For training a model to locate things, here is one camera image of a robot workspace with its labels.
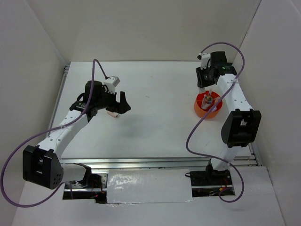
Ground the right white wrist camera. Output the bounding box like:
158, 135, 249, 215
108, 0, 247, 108
197, 53, 211, 69

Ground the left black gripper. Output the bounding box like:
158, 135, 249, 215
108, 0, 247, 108
95, 87, 131, 114

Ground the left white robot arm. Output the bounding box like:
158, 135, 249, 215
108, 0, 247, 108
23, 76, 131, 190

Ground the aluminium frame rail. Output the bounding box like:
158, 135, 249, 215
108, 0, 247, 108
53, 61, 255, 168

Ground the white cover plate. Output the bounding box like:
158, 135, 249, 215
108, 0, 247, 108
107, 169, 193, 204

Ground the pink white mini stapler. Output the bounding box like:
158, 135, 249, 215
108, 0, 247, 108
107, 112, 119, 118

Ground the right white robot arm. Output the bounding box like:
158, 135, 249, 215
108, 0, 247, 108
194, 51, 261, 185

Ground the pink glue bottle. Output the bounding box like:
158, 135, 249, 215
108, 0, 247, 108
201, 95, 213, 110

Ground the orange grey correction tape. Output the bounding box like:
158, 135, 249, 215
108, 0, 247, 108
214, 97, 221, 104

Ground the orange round divided container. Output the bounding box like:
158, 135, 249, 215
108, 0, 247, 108
194, 91, 223, 119

